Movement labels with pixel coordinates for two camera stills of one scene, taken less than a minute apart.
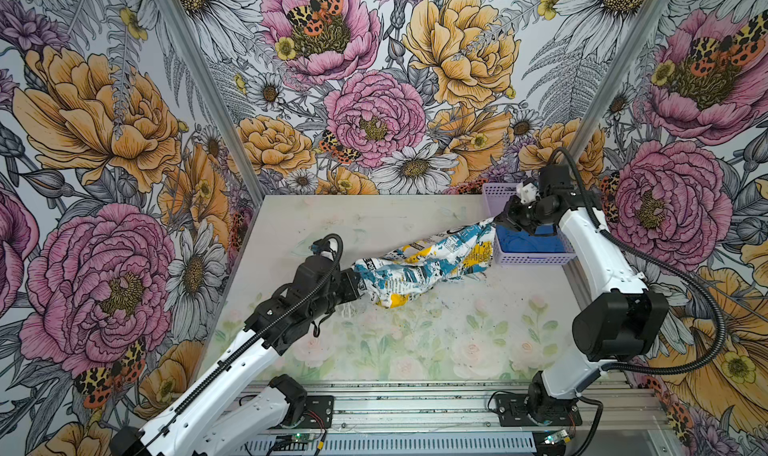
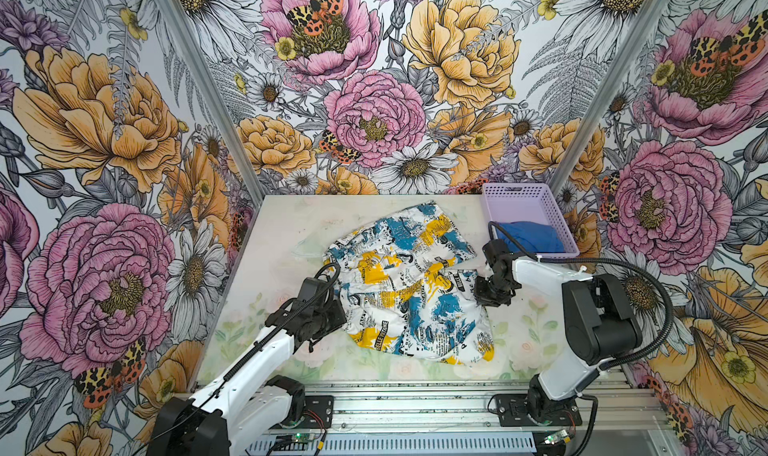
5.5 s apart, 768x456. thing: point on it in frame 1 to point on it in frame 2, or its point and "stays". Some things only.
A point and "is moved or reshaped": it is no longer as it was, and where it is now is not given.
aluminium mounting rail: [428, 405] stays
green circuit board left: [302, 437] stays
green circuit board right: [561, 435] stays
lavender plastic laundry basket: [495, 197] stays
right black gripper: [511, 213] to [485, 299]
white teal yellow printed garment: [396, 277] is moved or reshaped
